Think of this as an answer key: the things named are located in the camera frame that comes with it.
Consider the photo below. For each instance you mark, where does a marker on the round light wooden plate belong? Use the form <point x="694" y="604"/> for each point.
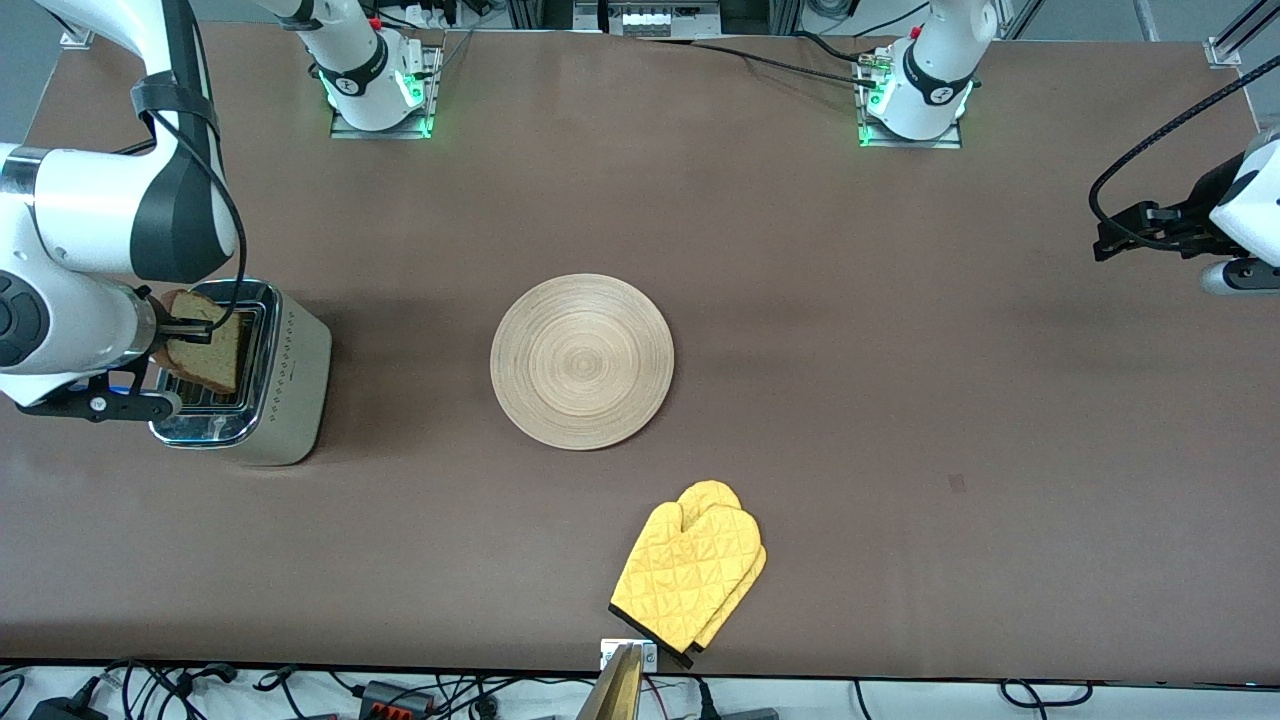
<point x="582" y="362"/>

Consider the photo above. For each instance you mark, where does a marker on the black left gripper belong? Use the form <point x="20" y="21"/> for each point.
<point x="1192" y="214"/>

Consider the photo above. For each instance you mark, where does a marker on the yellow quilted oven mitt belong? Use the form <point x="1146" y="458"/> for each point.
<point x="710" y="493"/>
<point x="690" y="570"/>

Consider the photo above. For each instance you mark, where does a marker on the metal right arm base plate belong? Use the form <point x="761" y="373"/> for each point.
<point x="345" y="133"/>

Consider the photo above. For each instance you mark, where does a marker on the silver table corner bracket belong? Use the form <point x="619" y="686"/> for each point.
<point x="1222" y="52"/>
<point x="76" y="40"/>

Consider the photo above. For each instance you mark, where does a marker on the slice of brown bread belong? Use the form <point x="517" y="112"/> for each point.
<point x="215" y="365"/>

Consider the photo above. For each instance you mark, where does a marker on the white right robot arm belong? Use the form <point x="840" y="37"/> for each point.
<point x="90" y="200"/>

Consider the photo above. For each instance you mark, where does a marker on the gold aluminium profile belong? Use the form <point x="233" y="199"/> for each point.
<point x="615" y="695"/>

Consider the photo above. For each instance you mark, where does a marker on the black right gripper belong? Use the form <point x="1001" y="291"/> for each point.
<point x="186" y="327"/>

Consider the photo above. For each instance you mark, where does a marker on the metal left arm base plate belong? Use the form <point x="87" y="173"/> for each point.
<point x="868" y="138"/>

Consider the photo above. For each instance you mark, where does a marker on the black power adapter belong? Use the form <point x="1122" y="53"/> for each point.
<point x="65" y="710"/>

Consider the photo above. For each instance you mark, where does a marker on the silver two-slot toaster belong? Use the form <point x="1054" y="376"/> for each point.
<point x="290" y="400"/>

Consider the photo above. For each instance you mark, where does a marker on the black right camera bracket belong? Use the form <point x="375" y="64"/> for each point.
<point x="70" y="405"/>

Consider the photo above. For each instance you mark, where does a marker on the white power strip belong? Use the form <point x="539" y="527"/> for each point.
<point x="650" y="18"/>

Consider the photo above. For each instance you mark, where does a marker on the silver table edge bracket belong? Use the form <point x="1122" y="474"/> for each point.
<point x="648" y="655"/>

